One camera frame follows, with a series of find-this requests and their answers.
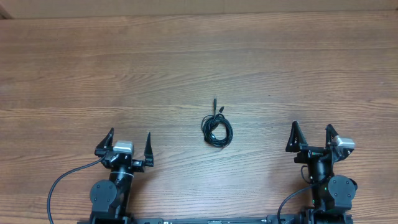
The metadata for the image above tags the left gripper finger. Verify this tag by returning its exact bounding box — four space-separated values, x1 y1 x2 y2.
144 133 154 162
96 128 114 150

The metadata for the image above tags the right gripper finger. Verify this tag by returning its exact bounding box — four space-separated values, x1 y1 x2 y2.
285 121 308 152
325 124 339 146

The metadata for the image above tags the black usb cable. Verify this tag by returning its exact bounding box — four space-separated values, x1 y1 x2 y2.
200 97 234 148

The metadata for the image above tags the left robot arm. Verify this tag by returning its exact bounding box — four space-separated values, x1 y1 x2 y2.
89 129 154 224

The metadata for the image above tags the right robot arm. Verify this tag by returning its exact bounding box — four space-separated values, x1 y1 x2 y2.
277 121 358 224

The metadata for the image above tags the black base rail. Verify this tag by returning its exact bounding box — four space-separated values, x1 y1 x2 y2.
78 214 354 224

